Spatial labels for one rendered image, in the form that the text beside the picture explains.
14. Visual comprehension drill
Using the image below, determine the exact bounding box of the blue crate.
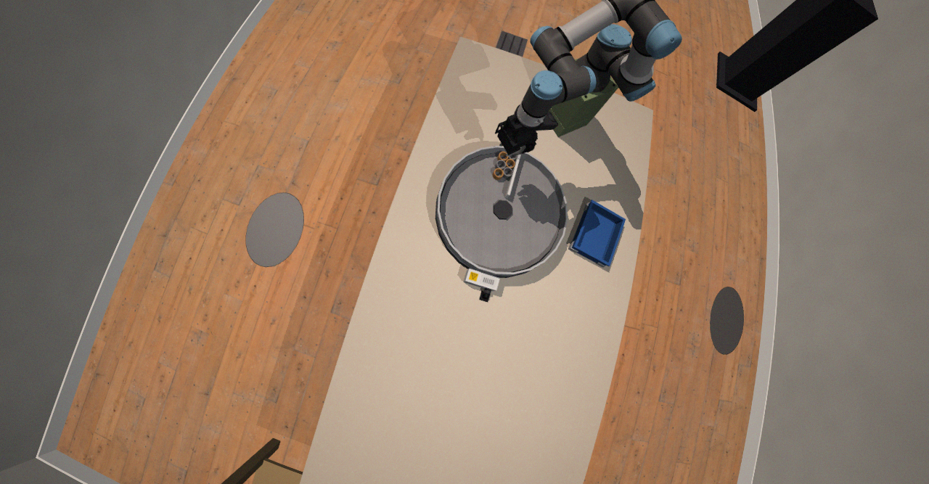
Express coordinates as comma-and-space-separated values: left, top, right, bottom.
568, 202, 626, 267

